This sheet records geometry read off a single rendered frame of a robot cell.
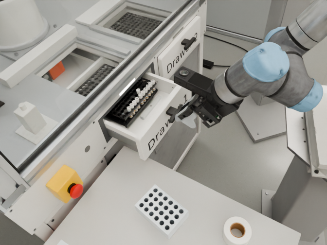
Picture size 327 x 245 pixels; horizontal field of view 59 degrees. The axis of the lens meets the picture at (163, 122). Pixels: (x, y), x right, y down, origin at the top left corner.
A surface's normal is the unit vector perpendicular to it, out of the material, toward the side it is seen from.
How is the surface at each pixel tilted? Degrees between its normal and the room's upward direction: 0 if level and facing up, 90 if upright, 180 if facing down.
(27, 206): 90
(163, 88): 90
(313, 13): 59
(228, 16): 90
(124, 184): 0
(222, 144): 0
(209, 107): 35
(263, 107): 0
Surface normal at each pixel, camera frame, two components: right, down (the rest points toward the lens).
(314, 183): -0.21, 0.77
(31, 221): 0.85, 0.36
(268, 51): 0.43, -0.30
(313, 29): -0.44, 0.55
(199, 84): 0.01, -0.60
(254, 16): -0.53, 0.69
